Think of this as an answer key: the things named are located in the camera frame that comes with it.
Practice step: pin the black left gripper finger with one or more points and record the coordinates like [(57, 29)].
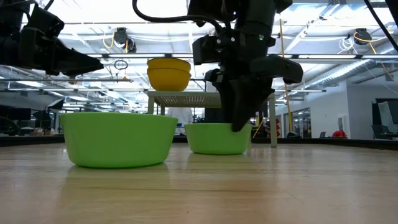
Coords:
[(65, 59), (94, 64)]

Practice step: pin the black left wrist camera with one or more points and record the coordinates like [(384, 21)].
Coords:
[(46, 21)]

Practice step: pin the dark desk monitor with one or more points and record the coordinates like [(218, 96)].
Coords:
[(15, 113)]

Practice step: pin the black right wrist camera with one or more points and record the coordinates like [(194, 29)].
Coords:
[(208, 49)]

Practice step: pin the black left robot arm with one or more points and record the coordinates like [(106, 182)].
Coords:
[(7, 46)]

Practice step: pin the green plastic mini bowl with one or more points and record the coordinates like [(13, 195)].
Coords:
[(118, 140), (211, 140)]

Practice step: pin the person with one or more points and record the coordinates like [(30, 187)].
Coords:
[(183, 115)]

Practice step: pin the red bundle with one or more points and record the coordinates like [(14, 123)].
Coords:
[(339, 134)]

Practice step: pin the pale green perforated metal shelf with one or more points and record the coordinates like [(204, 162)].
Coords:
[(186, 94)]

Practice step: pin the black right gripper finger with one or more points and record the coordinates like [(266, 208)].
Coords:
[(225, 93), (245, 105)]

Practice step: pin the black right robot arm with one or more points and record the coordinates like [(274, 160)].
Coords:
[(248, 12)]

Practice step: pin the yellow patterned mini bowl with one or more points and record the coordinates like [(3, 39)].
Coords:
[(169, 63), (169, 81)]

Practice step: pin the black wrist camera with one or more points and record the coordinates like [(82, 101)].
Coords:
[(208, 49), (46, 21)]

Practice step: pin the thin black metal bracket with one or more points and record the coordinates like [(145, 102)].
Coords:
[(199, 79)]

